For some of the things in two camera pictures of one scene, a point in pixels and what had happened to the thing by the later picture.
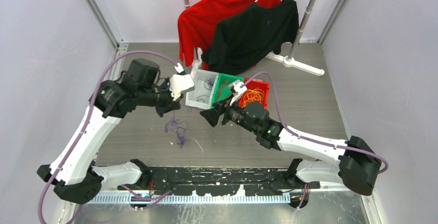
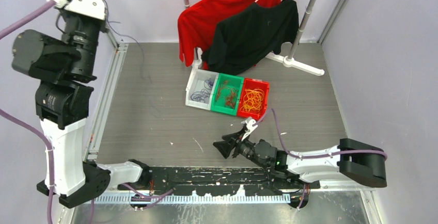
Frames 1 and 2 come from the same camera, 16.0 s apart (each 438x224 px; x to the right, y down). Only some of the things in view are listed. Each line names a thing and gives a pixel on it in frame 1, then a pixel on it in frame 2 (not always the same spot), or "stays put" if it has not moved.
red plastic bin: (256, 91) stays put
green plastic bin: (221, 91) stays put
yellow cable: (253, 95) stays put
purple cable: (181, 138) → (130, 37)
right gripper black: (212, 115) → (225, 147)
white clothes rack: (290, 60) stays put
